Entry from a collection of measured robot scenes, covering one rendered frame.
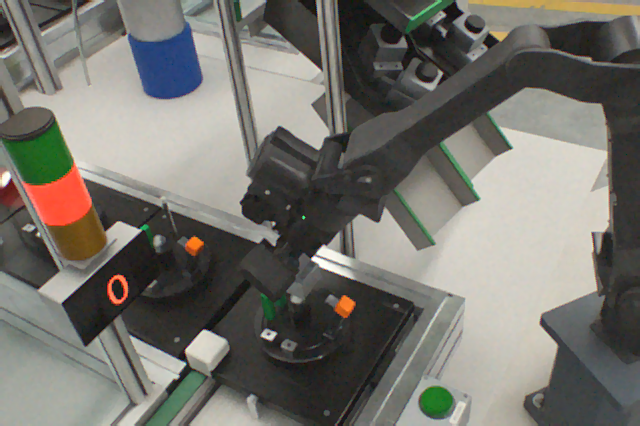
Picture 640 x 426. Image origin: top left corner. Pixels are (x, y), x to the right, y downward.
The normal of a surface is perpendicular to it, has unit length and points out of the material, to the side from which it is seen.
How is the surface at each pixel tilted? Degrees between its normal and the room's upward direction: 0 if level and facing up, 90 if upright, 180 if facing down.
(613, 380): 0
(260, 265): 37
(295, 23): 90
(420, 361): 0
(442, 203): 45
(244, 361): 0
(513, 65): 90
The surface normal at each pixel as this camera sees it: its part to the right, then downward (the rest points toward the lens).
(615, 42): -0.68, -0.62
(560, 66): -0.65, 0.53
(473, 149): 0.47, -0.25
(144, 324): -0.09, -0.74
